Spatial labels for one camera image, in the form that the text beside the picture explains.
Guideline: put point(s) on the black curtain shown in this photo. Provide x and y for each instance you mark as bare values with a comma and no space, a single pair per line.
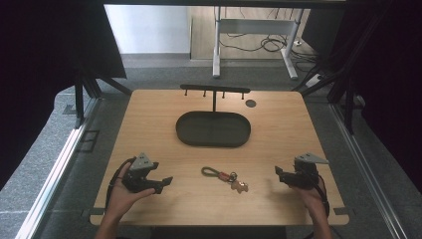
49,66
381,66

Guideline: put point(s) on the black round table grommet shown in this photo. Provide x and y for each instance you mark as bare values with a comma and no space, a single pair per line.
251,103

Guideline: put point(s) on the white metal desk frame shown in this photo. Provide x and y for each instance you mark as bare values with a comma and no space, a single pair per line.
255,26

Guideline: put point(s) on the black metal stand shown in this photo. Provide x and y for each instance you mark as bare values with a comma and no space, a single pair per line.
338,86
87,93

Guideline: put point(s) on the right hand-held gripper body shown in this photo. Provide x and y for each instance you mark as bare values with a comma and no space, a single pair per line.
303,174

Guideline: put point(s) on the white power strip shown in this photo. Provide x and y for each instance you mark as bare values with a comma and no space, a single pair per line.
314,80

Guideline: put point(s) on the person's left hand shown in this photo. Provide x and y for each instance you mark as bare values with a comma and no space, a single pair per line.
124,199

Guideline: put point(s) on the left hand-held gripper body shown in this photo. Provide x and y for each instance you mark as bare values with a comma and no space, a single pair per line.
137,179

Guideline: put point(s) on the black key rack with tray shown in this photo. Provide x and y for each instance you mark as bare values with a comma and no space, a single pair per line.
214,129

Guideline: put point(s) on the aluminium frame rail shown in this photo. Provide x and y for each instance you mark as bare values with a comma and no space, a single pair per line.
365,169
53,179

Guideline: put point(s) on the person's right hand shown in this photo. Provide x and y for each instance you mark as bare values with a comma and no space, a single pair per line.
310,199

